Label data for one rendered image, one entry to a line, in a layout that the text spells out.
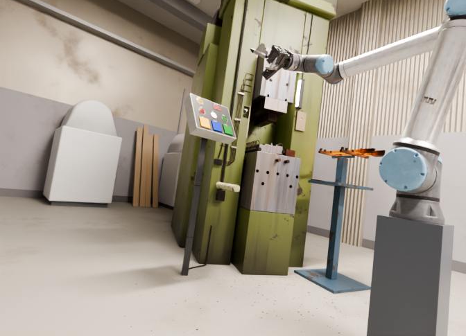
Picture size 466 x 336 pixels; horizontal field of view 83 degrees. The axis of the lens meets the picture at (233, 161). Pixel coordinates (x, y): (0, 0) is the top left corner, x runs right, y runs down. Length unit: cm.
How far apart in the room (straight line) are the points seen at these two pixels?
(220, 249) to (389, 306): 127
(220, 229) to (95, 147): 284
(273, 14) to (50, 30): 393
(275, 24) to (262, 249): 189
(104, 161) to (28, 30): 234
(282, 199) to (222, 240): 57
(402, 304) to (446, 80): 83
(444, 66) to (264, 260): 158
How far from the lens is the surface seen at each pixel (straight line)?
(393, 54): 146
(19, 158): 518
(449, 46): 123
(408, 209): 126
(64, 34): 561
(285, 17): 269
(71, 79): 541
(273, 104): 217
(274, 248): 212
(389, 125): 432
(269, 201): 203
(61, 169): 440
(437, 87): 118
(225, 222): 214
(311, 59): 147
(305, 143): 243
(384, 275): 129
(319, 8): 285
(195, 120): 166
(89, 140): 446
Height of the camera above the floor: 65
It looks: 5 degrees up
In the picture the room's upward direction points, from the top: 8 degrees clockwise
